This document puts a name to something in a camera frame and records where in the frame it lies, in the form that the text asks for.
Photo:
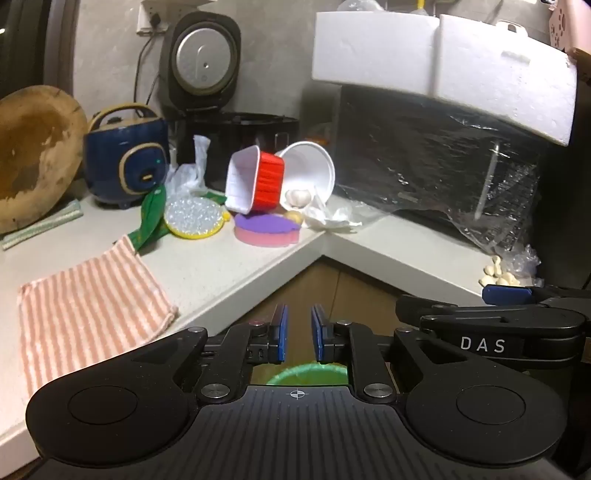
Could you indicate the blue rice cooker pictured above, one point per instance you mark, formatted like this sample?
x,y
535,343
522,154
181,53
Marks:
x,y
124,157

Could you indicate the clear plastic sheet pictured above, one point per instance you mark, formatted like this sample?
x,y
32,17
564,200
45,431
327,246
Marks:
x,y
498,221

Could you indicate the pink striped towel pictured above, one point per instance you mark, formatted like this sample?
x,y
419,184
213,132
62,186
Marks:
x,y
87,304

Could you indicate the pile of garlic cloves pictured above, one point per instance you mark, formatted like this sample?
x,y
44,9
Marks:
x,y
498,277

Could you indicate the green striped cloth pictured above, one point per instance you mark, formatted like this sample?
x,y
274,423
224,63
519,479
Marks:
x,y
41,226

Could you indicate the clear bag on styrofoam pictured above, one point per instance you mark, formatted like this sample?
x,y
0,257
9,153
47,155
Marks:
x,y
360,5

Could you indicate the green trash bin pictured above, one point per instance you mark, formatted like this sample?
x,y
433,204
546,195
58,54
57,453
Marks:
x,y
304,374

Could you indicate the white plastic cup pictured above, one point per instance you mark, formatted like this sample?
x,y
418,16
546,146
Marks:
x,y
309,164

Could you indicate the white wall socket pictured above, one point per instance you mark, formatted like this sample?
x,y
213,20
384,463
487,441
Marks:
x,y
150,14

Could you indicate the glitter scouring pad yellow rim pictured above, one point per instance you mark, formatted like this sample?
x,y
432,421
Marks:
x,y
191,217

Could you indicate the round wooden cutting board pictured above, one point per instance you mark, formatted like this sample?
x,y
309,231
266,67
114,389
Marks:
x,y
32,152

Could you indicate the pink plastic basket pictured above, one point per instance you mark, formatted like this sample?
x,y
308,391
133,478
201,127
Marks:
x,y
570,23

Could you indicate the pink purple sponge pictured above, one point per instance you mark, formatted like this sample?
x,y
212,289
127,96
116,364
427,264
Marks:
x,y
265,230

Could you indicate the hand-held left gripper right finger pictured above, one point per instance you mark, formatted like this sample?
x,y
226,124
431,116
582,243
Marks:
x,y
318,334

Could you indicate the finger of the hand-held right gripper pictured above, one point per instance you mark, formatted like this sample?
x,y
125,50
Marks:
x,y
461,321
505,294

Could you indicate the clear plastic bag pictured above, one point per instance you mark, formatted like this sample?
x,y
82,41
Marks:
x,y
201,157

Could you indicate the red white paper cup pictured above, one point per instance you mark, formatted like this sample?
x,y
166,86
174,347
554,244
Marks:
x,y
268,180

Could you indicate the white wrapper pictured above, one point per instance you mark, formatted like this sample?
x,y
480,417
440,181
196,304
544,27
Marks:
x,y
330,217

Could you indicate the black cooking pot appliance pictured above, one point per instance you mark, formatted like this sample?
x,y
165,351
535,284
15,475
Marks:
x,y
258,129

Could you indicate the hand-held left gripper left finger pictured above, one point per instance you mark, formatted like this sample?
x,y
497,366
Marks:
x,y
282,333

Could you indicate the black silver rice cooker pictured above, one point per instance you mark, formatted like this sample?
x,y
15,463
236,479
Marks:
x,y
201,55

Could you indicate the garlic bulb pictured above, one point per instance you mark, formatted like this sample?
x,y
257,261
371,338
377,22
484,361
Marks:
x,y
298,197

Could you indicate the small yellowish garlic piece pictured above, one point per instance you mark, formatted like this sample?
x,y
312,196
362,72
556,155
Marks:
x,y
293,217

